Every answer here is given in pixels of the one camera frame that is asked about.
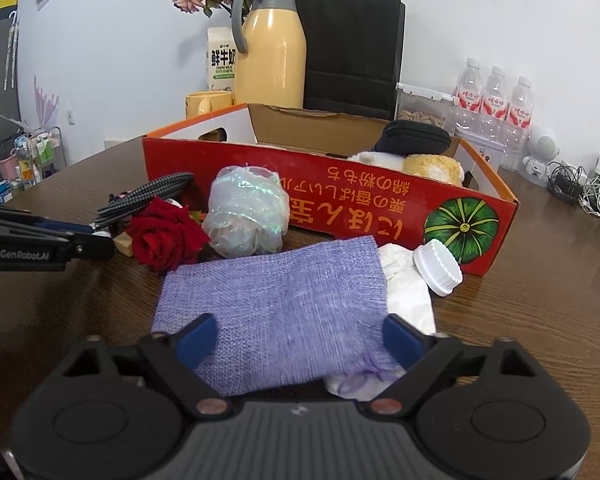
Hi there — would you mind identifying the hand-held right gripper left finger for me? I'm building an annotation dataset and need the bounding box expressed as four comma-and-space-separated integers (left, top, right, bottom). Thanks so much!
55, 312, 233, 418

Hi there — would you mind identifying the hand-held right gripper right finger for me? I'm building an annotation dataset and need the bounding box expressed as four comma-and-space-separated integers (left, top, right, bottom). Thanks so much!
362, 312, 546, 417

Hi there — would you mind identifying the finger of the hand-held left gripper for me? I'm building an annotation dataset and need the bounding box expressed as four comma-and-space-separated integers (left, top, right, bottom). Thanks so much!
0, 204, 95, 236
62, 234, 116, 262

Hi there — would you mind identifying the white tissue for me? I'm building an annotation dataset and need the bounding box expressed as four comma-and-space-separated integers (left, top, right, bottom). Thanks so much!
325, 242, 438, 401

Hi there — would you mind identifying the black braided cable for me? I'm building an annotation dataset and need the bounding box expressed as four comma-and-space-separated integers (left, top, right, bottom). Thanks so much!
96, 171, 197, 228

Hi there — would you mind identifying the white ribbed bottle cap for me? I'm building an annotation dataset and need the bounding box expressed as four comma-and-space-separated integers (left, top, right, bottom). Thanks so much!
412, 240, 464, 297

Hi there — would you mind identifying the purple woven cloth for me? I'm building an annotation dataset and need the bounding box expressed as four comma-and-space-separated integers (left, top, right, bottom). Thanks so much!
151, 235, 416, 395

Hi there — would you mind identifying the red cardboard box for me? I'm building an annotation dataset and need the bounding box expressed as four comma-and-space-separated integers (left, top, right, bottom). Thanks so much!
141, 102, 521, 278

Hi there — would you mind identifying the red artificial rose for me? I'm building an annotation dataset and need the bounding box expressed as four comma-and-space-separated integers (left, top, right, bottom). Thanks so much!
126, 197, 211, 273

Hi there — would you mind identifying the iridescent plastic puff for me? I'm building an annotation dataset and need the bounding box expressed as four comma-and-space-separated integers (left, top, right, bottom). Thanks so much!
201, 162, 290, 257

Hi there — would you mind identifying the yellow and white plush toy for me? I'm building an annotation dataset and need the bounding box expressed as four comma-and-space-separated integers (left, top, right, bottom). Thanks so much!
355, 151, 467, 188

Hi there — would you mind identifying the yellow mug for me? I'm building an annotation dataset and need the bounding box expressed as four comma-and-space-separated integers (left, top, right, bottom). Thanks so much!
184, 91, 234, 120

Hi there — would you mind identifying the white printed tin box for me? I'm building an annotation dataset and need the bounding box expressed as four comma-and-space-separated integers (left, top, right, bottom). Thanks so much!
454, 130, 506, 170

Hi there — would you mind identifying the black zip pouch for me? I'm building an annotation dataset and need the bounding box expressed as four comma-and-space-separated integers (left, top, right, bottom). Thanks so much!
372, 120, 452, 155

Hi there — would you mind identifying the white milk carton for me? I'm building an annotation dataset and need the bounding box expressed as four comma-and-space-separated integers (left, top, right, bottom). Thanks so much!
206, 26, 238, 93

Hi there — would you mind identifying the clear snack container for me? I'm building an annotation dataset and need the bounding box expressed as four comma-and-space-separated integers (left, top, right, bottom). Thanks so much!
396, 82, 455, 136

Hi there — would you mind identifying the white robot-shaped speaker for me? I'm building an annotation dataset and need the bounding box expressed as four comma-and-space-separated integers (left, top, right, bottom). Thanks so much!
517, 121, 561, 188

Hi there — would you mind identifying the clear water bottle red label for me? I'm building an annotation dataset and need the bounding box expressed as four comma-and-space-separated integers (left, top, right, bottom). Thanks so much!
502, 76, 536, 171
481, 66, 510, 137
454, 57, 485, 133

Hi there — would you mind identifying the yellow thermos jug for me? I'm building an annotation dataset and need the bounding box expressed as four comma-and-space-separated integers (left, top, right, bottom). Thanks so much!
231, 0, 308, 110

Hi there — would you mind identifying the black paper bag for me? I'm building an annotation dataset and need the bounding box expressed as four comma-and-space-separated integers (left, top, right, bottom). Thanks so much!
294, 0, 407, 121

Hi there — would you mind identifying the wire storage rack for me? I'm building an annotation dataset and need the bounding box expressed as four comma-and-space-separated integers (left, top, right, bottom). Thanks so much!
0, 127, 68, 201

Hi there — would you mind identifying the purple flower wall decal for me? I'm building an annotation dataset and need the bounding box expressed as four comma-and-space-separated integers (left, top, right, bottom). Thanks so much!
32, 75, 61, 128

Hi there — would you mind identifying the tangle of charger cables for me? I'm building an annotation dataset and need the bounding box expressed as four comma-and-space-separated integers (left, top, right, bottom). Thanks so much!
547, 155, 600, 221

